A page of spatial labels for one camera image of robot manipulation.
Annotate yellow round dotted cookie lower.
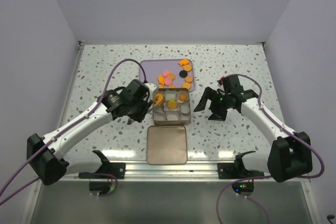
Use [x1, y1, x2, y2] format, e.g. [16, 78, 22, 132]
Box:
[182, 82, 191, 90]

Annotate black sandwich cookie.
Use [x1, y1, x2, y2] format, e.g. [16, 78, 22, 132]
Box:
[179, 70, 188, 78]

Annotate pink round cookie lower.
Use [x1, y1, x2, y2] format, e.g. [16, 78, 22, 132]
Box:
[164, 78, 172, 86]

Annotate lilac plastic tray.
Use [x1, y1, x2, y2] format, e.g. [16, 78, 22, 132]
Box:
[139, 58, 195, 91]

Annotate gold tin lid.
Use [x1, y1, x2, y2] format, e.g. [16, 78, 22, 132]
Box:
[146, 125, 187, 165]

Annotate orange flower cookie right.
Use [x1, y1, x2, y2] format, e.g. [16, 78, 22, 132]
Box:
[185, 76, 193, 83]

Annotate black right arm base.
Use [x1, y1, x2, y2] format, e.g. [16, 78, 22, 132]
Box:
[217, 151, 265, 179]

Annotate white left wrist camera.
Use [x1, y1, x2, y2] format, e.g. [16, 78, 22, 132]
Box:
[144, 82, 158, 97]

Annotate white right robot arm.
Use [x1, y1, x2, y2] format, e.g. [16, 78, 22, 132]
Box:
[194, 74, 312, 183]

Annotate gold cookie tin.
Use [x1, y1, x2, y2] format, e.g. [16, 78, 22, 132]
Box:
[152, 88, 192, 126]

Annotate orange fish cookie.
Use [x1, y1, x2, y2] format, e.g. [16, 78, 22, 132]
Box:
[158, 76, 164, 85]
[153, 93, 164, 106]
[178, 59, 189, 67]

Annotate aluminium front rail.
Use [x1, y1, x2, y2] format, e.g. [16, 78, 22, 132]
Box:
[34, 161, 310, 183]

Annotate orange swirl cookie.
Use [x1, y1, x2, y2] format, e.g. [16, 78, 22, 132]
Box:
[178, 93, 187, 102]

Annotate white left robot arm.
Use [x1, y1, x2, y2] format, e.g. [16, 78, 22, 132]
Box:
[27, 79, 158, 186]

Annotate orange maple leaf cookie centre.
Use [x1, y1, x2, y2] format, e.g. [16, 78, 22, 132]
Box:
[167, 73, 175, 80]

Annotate yellow sandwich cookie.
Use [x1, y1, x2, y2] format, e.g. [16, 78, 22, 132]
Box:
[167, 101, 177, 110]

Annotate yellow round dotted cookie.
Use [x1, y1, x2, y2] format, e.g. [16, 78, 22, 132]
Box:
[182, 82, 191, 90]
[183, 65, 193, 72]

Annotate pink round cookie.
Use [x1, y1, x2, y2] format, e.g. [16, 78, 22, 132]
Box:
[163, 70, 170, 77]
[164, 78, 172, 86]

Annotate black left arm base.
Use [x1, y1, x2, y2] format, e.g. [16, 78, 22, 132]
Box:
[73, 150, 125, 179]

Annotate pink round cookie upper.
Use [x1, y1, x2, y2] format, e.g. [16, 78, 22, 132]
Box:
[163, 70, 170, 77]

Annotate yellow round dotted cookie upper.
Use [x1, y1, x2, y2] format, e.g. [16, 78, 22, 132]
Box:
[183, 65, 193, 72]

